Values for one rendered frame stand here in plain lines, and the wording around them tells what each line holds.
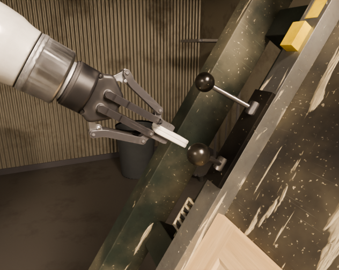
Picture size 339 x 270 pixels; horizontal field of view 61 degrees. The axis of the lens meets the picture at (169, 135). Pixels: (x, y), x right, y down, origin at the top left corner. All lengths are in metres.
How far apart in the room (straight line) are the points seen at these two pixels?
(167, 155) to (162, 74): 3.78
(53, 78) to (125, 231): 0.49
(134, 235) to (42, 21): 3.56
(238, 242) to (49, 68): 0.40
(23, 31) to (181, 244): 0.45
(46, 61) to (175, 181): 0.48
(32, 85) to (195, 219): 0.37
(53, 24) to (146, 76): 1.40
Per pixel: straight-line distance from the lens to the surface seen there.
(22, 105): 4.17
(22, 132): 4.25
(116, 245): 0.83
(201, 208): 0.57
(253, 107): 0.56
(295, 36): 0.59
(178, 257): 0.59
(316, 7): 0.65
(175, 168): 0.77
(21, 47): 0.43
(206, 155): 0.45
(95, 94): 0.47
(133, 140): 0.50
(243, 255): 0.51
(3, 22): 0.44
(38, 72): 0.43
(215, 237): 0.56
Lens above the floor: 1.60
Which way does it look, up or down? 17 degrees down
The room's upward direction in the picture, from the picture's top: straight up
